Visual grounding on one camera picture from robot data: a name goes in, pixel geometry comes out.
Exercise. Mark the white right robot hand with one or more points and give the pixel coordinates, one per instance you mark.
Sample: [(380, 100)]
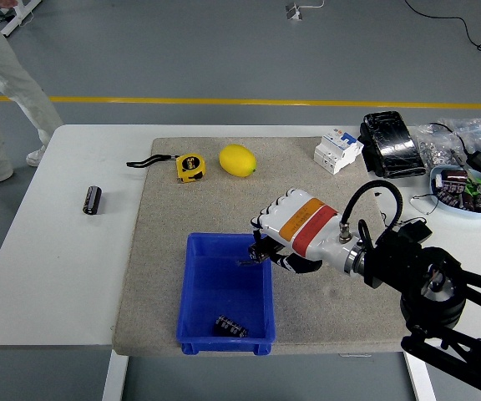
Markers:
[(307, 225)]

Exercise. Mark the dark cylindrical battery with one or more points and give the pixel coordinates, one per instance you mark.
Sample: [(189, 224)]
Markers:
[(229, 326), (92, 200), (259, 253)]

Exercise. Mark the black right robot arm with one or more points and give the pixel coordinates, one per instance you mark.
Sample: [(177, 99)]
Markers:
[(411, 259)]

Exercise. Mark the blue plastic box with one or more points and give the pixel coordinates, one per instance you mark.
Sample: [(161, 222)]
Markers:
[(219, 292)]

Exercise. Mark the grey-brown mat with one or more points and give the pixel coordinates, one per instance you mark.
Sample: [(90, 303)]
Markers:
[(307, 184)]

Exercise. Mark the white circuit breaker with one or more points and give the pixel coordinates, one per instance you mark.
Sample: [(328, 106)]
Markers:
[(336, 152)]

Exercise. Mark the yellow lemon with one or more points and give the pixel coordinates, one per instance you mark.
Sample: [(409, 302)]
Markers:
[(237, 160)]

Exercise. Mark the small black power adapter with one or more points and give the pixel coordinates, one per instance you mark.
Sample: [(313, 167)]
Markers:
[(423, 230)]

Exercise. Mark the black wrapped case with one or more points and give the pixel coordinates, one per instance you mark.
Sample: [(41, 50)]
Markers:
[(391, 144)]

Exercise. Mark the yellow tape measure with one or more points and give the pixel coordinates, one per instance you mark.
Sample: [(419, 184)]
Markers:
[(190, 167)]

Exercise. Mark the light blue bowl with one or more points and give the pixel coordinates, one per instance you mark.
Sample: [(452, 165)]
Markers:
[(453, 211)]

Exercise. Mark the clear bag of metal nuts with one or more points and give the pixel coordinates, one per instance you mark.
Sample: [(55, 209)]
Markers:
[(434, 148)]

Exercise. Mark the large maroon capacitor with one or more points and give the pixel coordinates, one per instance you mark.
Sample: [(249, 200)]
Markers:
[(453, 175)]

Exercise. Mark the green plastic part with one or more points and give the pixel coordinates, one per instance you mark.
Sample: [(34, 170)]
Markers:
[(474, 186)]

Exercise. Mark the clear bag of screws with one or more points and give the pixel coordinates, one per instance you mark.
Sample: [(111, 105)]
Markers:
[(480, 133)]

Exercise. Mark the white table leg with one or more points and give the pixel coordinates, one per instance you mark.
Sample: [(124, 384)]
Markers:
[(422, 388), (115, 376)]

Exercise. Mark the white table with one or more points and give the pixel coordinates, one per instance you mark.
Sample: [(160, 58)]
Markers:
[(57, 271)]

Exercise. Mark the white desk frame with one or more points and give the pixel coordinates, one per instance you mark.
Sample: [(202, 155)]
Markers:
[(19, 18)]

